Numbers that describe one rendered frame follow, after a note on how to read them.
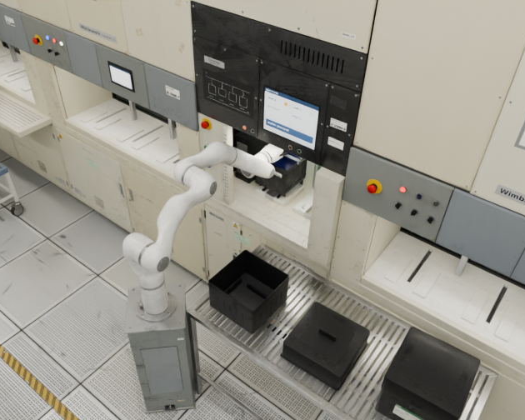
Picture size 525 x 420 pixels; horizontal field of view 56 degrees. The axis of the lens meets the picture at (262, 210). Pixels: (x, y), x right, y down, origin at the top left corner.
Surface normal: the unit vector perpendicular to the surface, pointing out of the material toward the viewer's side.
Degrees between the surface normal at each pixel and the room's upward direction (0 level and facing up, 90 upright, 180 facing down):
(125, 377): 0
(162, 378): 90
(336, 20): 92
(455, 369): 0
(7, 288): 0
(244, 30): 90
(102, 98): 90
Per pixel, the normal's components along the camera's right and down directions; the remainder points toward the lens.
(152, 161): 0.03, -0.76
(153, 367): 0.13, 0.65
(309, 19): -0.62, 0.54
